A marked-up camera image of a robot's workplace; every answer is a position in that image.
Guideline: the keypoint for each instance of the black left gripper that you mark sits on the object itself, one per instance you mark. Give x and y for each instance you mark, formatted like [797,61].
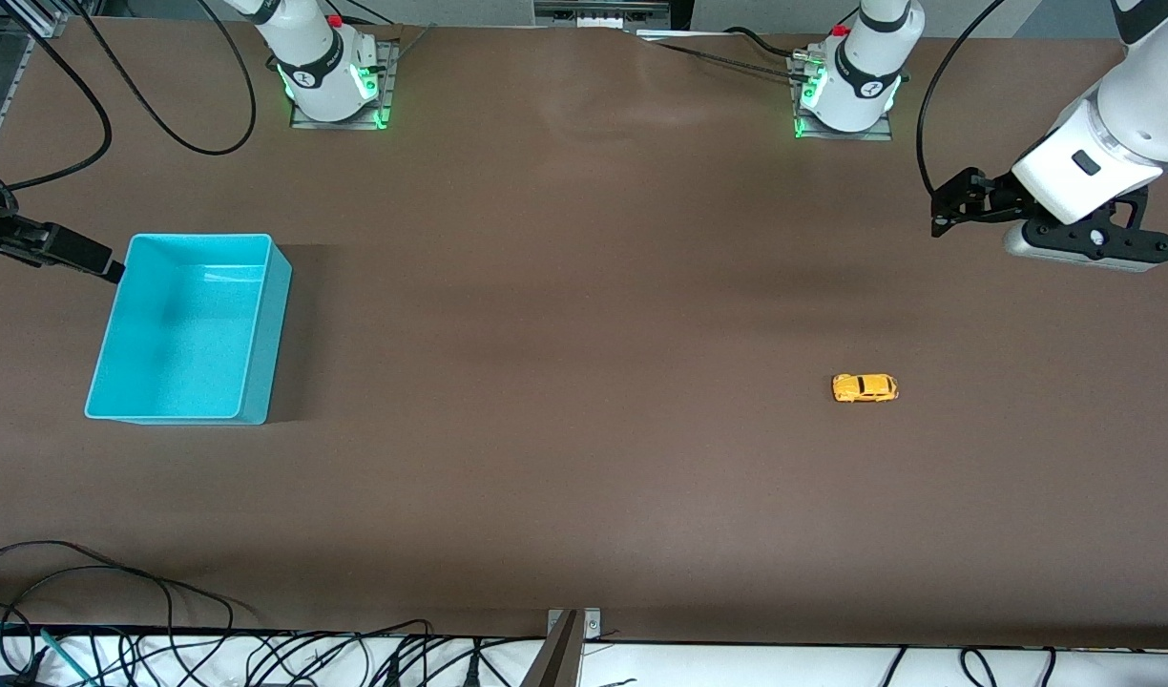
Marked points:
[990,198]

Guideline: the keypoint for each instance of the yellow beetle toy car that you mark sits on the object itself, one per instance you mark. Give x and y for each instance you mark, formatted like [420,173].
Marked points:
[865,387]

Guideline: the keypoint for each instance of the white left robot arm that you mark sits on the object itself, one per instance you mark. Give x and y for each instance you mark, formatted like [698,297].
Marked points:
[861,86]

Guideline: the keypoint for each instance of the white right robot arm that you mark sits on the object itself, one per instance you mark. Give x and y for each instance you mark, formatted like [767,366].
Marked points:
[317,67]

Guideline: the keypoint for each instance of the teal plastic bin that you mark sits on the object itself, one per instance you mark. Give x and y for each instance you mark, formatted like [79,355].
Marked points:
[183,334]

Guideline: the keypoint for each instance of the grey power strip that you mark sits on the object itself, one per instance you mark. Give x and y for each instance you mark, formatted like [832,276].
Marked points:
[603,11]

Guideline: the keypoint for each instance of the black power plug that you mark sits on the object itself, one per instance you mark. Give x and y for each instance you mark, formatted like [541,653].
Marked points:
[471,673]
[391,673]

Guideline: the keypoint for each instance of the silver mounting plate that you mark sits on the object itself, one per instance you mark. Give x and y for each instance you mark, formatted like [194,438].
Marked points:
[592,625]

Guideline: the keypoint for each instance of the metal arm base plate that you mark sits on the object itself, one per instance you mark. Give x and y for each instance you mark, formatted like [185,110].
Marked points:
[302,122]
[880,135]

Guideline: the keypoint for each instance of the black left camera mount bracket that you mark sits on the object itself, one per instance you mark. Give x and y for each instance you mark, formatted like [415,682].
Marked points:
[1099,234]

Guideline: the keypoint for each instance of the aluminium frame profile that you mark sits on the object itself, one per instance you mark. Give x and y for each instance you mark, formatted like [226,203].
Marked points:
[40,19]

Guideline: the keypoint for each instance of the dark grey tapered post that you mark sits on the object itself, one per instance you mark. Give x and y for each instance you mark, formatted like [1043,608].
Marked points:
[555,663]

